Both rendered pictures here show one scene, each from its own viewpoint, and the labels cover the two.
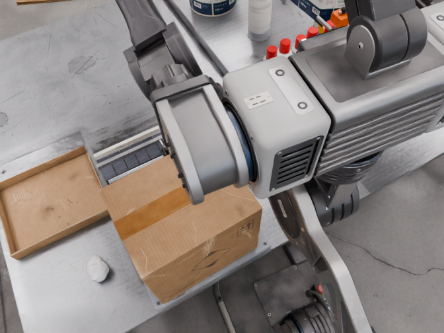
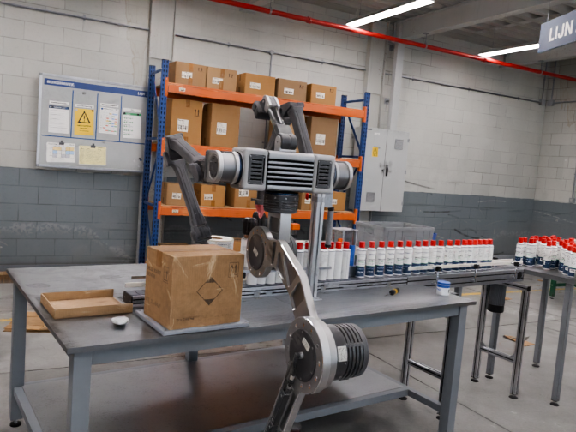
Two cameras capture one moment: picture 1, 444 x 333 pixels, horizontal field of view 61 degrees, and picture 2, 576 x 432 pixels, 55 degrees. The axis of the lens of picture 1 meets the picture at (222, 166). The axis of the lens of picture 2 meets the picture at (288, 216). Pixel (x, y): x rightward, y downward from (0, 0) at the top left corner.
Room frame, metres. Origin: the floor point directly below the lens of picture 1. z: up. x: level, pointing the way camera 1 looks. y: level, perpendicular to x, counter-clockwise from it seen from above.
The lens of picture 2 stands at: (-1.80, 0.11, 1.48)
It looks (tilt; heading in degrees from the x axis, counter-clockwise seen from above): 5 degrees down; 351
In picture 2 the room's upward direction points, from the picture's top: 5 degrees clockwise
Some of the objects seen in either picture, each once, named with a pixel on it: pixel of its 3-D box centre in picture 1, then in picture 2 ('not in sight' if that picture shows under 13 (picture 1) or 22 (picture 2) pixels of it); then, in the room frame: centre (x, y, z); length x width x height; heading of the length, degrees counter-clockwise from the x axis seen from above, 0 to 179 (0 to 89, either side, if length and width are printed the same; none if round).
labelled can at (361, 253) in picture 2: not in sight; (360, 259); (1.18, -0.81, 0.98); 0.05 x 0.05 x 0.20
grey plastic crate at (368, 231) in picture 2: not in sight; (393, 237); (2.97, -1.64, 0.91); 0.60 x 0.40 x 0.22; 113
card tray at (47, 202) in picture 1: (51, 199); (86, 303); (0.54, 0.53, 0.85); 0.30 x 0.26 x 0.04; 115
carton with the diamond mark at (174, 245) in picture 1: (185, 221); (194, 284); (0.38, 0.10, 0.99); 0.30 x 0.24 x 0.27; 118
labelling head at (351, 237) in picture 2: not in sight; (341, 251); (1.24, -0.71, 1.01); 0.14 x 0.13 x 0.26; 115
